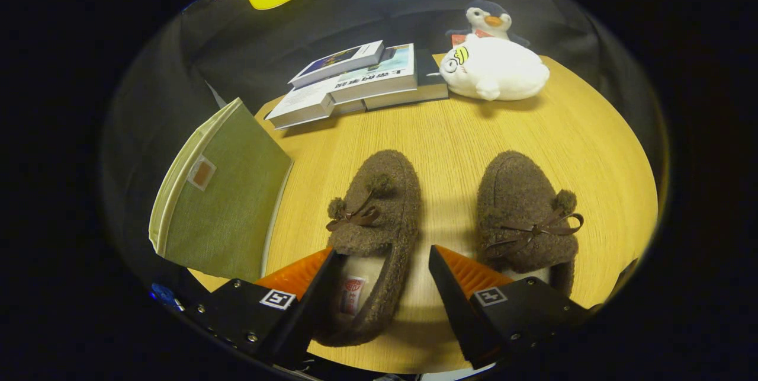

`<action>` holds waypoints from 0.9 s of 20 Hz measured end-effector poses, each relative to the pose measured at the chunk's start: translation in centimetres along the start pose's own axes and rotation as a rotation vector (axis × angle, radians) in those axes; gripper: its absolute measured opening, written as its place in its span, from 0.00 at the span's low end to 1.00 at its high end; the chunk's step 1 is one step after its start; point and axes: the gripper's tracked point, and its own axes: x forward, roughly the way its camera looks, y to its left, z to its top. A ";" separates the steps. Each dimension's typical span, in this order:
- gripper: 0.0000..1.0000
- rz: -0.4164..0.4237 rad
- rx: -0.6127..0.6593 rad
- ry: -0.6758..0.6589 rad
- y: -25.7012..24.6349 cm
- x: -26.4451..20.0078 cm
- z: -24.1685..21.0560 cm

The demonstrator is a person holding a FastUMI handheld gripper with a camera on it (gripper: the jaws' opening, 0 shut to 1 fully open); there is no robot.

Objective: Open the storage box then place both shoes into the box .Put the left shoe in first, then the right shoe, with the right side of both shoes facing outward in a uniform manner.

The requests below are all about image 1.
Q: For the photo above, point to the black backdrop cloth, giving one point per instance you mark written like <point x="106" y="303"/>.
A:
<point x="249" y="55"/>

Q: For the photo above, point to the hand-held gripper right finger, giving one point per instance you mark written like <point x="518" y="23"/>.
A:
<point x="459" y="316"/>

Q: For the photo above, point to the black cover book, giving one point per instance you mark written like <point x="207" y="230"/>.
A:
<point x="429" y="82"/>

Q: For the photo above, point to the black table edge bracket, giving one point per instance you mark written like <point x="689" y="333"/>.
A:
<point x="628" y="274"/>

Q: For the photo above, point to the white round plush toy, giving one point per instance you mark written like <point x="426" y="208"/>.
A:
<point x="503" y="70"/>

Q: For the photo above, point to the penguin plush toy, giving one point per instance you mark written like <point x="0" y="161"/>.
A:
<point x="488" y="16"/>

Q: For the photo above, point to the brown fuzzy shoe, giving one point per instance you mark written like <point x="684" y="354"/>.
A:
<point x="521" y="203"/>
<point x="379" y="221"/>

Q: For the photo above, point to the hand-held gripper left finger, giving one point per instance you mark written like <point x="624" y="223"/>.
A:
<point x="308" y="316"/>

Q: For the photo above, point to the dark blue cover book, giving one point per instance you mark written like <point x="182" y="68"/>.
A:
<point x="337" y="61"/>

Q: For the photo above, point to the green fabric storage box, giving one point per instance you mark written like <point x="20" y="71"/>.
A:
<point x="225" y="209"/>

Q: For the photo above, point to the light blue cover book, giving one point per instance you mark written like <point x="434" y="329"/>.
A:
<point x="391" y="70"/>

